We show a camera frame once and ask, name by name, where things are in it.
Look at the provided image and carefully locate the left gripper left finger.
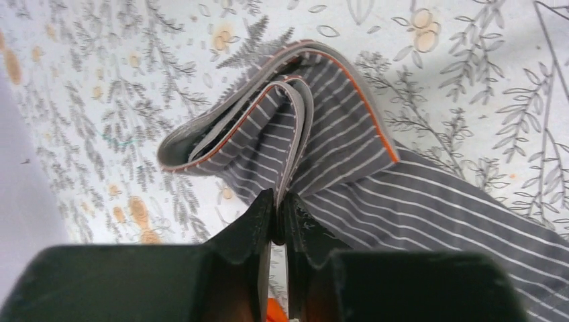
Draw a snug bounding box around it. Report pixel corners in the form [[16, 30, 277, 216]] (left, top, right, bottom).
[[201, 189, 274, 321]]

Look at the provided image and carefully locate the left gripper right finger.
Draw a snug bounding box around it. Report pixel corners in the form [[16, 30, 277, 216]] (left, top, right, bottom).
[[280, 193, 351, 321]]

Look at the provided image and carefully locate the grey striped underwear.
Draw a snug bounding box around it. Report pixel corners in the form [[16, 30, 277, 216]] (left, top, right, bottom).
[[157, 40, 568, 321]]

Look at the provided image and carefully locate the orange underwear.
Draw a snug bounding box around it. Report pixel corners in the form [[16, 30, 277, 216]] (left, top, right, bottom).
[[266, 298, 289, 322]]

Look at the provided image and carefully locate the floral tablecloth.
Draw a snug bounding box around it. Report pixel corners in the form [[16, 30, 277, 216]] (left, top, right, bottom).
[[1, 1, 568, 244]]

